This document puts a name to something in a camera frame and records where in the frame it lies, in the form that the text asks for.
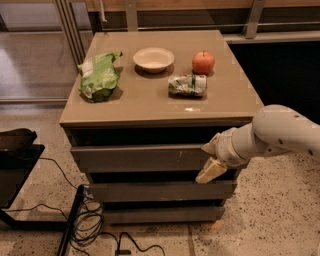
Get metal railing frame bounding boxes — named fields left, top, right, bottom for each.
left=51, top=0, right=320, bottom=63

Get white paper bowl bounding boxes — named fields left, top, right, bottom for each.
left=133, top=47, right=174, bottom=74

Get brown drawer cabinet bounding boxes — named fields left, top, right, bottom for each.
left=60, top=30, right=263, bottom=211

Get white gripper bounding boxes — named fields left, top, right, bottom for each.
left=196, top=128, right=249, bottom=184

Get red apple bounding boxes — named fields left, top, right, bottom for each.
left=192, top=50, right=215, bottom=75

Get black chair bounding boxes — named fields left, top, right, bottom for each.
left=0, top=128, right=45, bottom=230

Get black floor cable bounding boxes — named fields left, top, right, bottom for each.
left=3, top=156, right=166, bottom=256

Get crumpled silver green can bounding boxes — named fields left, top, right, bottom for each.
left=168, top=75, right=207, bottom=97

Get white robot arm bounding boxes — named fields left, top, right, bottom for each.
left=196, top=105, right=320, bottom=184

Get grey top drawer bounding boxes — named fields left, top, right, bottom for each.
left=71, top=144, right=210, bottom=173

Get grey bottom drawer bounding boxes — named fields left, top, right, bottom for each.
left=104, top=206, right=225, bottom=225

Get grey drawer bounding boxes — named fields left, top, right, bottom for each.
left=90, top=180, right=237, bottom=203
left=71, top=144, right=210, bottom=173
left=104, top=206, right=225, bottom=225

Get grey middle drawer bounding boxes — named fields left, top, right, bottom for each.
left=90, top=180, right=237, bottom=203

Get green chip bag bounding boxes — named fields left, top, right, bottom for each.
left=77, top=52, right=123, bottom=102

